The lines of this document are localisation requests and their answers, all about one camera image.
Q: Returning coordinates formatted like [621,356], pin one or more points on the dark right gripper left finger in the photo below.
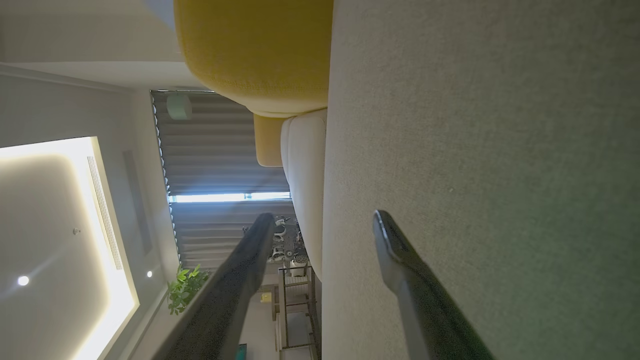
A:
[225,310]

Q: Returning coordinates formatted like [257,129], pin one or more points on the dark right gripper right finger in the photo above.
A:
[425,310]

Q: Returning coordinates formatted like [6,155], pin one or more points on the green potted plant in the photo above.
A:
[185,290]

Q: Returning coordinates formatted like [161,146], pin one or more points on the black white background machine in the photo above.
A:
[290,245]

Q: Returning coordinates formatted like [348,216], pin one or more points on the white cushion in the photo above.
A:
[307,175]

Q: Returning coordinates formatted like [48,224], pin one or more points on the grey pleated curtain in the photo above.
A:
[215,150]

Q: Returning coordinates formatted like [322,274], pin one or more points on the small yellow cushion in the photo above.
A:
[267,142]

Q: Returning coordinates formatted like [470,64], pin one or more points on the grey fabric sofa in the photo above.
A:
[500,125]

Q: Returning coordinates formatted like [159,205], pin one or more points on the round white ceiling device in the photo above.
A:
[178,106]

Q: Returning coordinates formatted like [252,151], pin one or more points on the large yellow cushion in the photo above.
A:
[250,50]

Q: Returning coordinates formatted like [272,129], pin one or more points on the black metal frame rack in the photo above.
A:
[283,310]

